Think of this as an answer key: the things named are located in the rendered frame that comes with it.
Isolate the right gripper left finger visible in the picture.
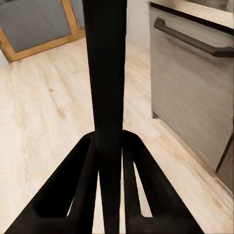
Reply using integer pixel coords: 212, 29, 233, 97
4, 131, 98, 234

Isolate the poster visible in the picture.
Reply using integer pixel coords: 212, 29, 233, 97
82, 0, 127, 234

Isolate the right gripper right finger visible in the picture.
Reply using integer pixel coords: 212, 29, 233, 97
122, 130, 204, 234

